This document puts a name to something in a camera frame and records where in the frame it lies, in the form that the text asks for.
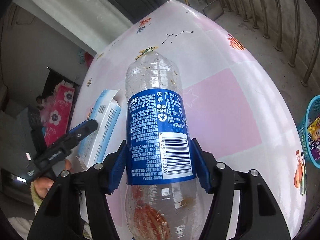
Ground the blue white cardboard box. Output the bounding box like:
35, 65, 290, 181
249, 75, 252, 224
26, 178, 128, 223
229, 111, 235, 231
78, 89, 121, 169

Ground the blue plastic trash basket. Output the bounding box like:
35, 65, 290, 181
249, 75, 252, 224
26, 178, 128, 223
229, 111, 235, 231
297, 95, 319, 169

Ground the person's left hand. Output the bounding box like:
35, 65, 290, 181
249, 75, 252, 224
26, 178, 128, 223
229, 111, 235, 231
32, 158, 73, 201

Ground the pile of bags by wall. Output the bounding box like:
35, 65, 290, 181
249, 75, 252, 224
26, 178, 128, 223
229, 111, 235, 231
78, 49, 94, 68

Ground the pink floral bed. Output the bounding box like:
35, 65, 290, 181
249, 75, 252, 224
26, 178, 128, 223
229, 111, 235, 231
40, 80, 75, 146

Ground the clear Pepsi plastic bottle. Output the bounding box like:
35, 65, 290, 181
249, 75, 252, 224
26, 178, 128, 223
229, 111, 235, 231
125, 51, 203, 239

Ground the purple noodle snack bag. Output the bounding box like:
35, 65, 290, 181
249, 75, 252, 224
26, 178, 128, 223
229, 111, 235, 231
308, 116, 320, 160

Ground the metal balcony railing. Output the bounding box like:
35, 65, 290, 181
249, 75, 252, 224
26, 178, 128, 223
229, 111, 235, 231
195, 0, 320, 88

